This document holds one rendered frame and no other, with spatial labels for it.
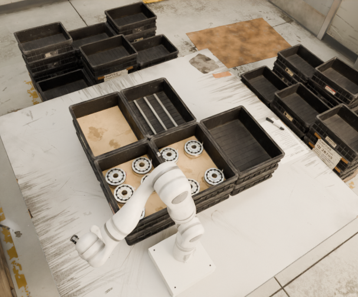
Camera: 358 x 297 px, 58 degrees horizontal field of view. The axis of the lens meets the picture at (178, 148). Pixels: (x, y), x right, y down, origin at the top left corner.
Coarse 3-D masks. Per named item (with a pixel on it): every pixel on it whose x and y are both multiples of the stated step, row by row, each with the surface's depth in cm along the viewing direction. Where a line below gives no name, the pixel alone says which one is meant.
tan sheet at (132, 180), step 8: (112, 168) 167; (120, 168) 167; (128, 168) 168; (152, 168) 169; (104, 176) 164; (128, 176) 165; (136, 176) 165; (136, 184) 162; (112, 192) 159; (152, 200) 157; (160, 200) 158; (120, 208) 154; (152, 208) 155; (160, 208) 155
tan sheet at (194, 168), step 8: (192, 136) 184; (176, 144) 179; (184, 144) 180; (184, 160) 173; (192, 160) 174; (200, 160) 174; (208, 160) 174; (184, 168) 170; (192, 168) 171; (200, 168) 171; (208, 168) 171; (216, 168) 172; (192, 176) 167; (200, 176) 168; (200, 184) 165
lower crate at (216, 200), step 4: (224, 192) 164; (228, 192) 167; (216, 196) 163; (220, 196) 165; (224, 196) 170; (228, 196) 175; (208, 200) 161; (212, 200) 168; (216, 200) 171; (220, 200) 173; (200, 204) 160; (204, 204) 166; (208, 204) 169; (212, 204) 171; (196, 208) 164; (200, 208) 165; (204, 208) 170; (208, 208) 170; (196, 212) 168
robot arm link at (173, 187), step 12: (156, 180) 88; (168, 180) 86; (180, 180) 87; (156, 192) 91; (168, 192) 86; (180, 192) 86; (168, 204) 89; (180, 204) 92; (192, 204) 102; (180, 216) 102
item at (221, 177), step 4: (212, 168) 168; (208, 172) 166; (216, 172) 166; (220, 172) 166; (204, 176) 165; (208, 176) 164; (220, 176) 165; (208, 180) 163; (212, 180) 163; (216, 180) 163; (220, 180) 164; (212, 184) 162
